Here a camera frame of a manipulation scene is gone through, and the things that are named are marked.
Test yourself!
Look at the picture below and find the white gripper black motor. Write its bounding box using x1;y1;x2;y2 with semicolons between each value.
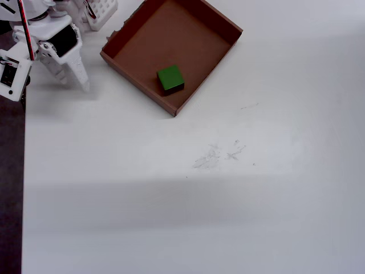
11;15;92;93

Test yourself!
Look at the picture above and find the green cube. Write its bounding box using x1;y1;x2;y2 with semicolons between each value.
156;65;185;98

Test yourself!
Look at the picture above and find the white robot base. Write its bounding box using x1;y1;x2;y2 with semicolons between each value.
71;0;119;32

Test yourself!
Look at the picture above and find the brown cardboard box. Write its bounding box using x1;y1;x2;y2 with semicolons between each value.
99;0;244;118

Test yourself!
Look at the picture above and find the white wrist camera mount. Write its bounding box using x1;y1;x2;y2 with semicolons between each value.
0;49;33;102

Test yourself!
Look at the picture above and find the red black white servo cable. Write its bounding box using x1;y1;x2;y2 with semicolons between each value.
16;0;36;62

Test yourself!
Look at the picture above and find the red white base cable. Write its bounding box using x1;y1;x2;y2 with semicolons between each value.
84;0;96;20

